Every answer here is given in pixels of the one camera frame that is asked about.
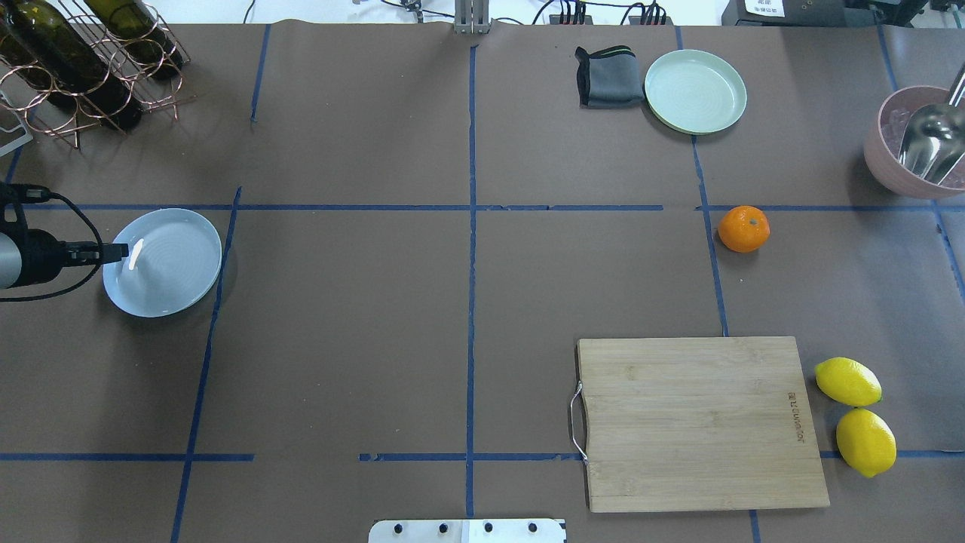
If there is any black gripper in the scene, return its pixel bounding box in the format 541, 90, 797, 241
18, 229, 130, 286

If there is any light blue plate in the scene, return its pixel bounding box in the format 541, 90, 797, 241
103, 207, 222, 318

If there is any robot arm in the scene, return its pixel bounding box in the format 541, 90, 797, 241
1, 183, 130, 302

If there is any light green plate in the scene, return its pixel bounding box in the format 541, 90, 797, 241
644, 49, 748, 137

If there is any dark wine bottle middle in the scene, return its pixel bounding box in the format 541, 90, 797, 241
2, 1, 142, 130

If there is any dark wine bottle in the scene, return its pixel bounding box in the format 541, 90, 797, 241
2, 1, 142, 130
85, 1, 184, 81

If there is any dark wine bottle upper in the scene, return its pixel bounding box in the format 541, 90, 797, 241
85, 1, 184, 81

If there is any black power strip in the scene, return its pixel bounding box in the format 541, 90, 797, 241
531, 1, 672, 26

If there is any folded grey cloth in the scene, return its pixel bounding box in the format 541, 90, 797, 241
574, 45, 645, 109

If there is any wooden cutting board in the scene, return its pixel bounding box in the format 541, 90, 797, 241
574, 336, 830, 514

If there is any orange fruit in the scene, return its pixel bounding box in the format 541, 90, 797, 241
718, 205, 771, 253

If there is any yellow lemon near board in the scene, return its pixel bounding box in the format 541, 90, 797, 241
814, 357, 883, 408

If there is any yellow lemon far side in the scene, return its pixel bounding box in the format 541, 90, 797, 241
835, 408, 897, 478

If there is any pink bowl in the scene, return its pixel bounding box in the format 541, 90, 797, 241
864, 85, 963, 200

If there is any metal ice scoop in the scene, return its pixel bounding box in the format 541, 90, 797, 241
899, 67, 964, 186

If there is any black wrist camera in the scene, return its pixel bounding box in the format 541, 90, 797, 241
1, 183, 53, 229

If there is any copper wire bottle rack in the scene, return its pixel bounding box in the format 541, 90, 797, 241
2, 1, 196, 149

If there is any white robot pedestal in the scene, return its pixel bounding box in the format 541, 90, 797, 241
368, 517, 568, 542

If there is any aluminium frame post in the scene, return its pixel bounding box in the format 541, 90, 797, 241
454, 0, 492, 35

